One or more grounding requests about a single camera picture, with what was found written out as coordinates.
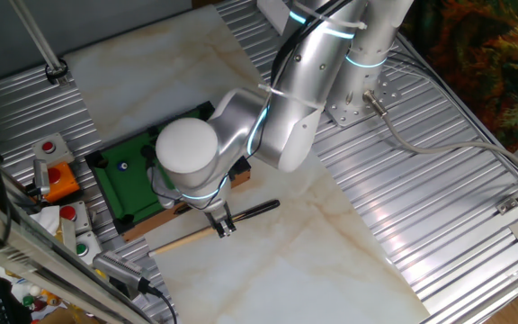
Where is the silver depth camera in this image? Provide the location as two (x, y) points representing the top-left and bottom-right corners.
(92, 250), (152, 301)

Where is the colourful patterned cloth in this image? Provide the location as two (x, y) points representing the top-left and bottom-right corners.
(400, 0), (518, 154)

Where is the small metal bracket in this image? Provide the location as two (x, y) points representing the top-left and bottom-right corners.
(496, 197), (518, 215)

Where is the white box green button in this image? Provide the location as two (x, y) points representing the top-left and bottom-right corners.
(74, 230), (103, 266)

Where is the grey box small red button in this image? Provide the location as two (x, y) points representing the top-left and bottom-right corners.
(31, 132), (76, 167)

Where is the black rod clamp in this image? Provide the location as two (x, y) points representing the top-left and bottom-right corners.
(45, 58), (70, 86)

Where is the grey box large red button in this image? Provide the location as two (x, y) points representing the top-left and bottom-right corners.
(58, 201), (94, 235)

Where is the metal stand rod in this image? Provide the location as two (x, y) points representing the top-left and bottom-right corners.
(9, 0), (65, 76)

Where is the black camera cable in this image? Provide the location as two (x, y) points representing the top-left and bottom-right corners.
(146, 285), (179, 324)

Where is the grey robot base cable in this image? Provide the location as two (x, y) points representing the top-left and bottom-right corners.
(362, 89), (518, 181)

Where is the orange box red button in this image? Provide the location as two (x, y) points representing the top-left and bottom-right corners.
(42, 161), (81, 203)

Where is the green mini pool table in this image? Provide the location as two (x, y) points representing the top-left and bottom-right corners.
(83, 100), (252, 242)

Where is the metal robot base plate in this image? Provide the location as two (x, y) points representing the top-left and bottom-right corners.
(324, 67), (402, 128)

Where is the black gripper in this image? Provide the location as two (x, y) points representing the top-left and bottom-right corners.
(203, 201), (238, 239)

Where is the small silver camera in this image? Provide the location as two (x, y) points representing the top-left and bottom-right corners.
(32, 158), (52, 197)

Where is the wooden pool cue black handle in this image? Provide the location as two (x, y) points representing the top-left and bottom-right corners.
(147, 199), (281, 258)

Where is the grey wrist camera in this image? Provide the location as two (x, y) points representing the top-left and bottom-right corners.
(147, 166), (178, 211)

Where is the white power strip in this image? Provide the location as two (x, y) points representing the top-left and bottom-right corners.
(256, 0), (292, 36)

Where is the white crumpled tissue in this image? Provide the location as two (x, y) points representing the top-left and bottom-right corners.
(29, 205), (62, 238)

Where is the aluminium frame bar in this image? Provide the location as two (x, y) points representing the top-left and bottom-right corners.
(0, 188), (152, 324)

